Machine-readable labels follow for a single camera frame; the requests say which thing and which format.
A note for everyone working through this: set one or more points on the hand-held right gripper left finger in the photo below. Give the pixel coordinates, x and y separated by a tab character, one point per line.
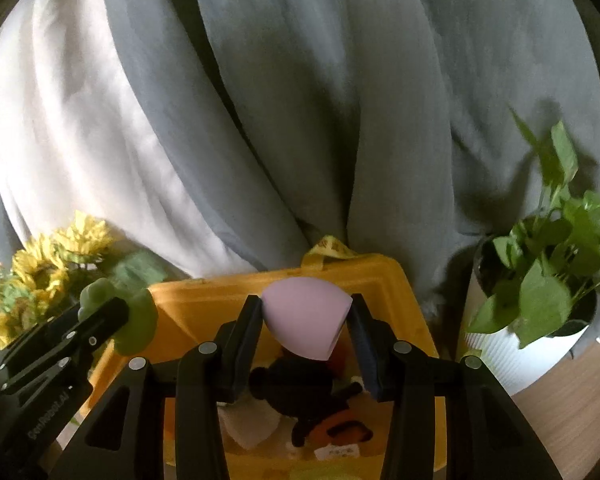
250	320

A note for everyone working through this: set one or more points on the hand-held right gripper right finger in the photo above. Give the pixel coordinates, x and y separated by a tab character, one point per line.
365	340

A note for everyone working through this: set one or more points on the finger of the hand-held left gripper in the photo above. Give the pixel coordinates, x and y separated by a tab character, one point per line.
65	365
90	320

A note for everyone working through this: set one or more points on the orange plastic basket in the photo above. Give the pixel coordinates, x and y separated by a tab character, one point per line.
205	310

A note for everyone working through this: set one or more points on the green frog toy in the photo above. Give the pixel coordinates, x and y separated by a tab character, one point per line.
140	320

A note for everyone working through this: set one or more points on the pink makeup sponge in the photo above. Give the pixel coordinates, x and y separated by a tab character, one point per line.
305	315

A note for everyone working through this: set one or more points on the black mouse plush toy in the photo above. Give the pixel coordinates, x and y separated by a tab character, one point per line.
290	385

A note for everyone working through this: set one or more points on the white cloth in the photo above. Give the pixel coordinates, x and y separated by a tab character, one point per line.
250	425

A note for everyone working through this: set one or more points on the artificial sunflower bouquet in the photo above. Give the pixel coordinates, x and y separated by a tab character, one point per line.
35	270

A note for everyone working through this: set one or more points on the white ribbed plant pot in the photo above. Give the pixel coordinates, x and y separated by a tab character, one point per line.
505	360

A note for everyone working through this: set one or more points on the green leafy plant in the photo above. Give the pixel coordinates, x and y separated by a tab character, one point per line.
540	295

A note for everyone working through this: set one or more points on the white curtain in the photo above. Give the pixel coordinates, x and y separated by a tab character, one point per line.
80	135

